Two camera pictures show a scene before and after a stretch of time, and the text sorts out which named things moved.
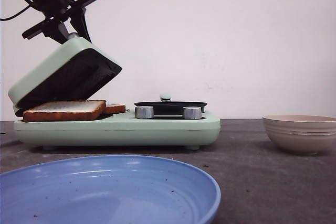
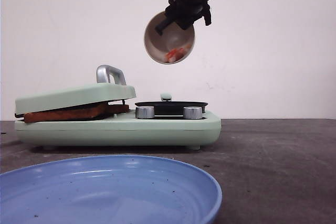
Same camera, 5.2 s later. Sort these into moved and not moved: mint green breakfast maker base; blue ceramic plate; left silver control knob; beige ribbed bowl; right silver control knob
Moved: beige ribbed bowl
Not moved: mint green breakfast maker base; left silver control knob; right silver control knob; blue ceramic plate
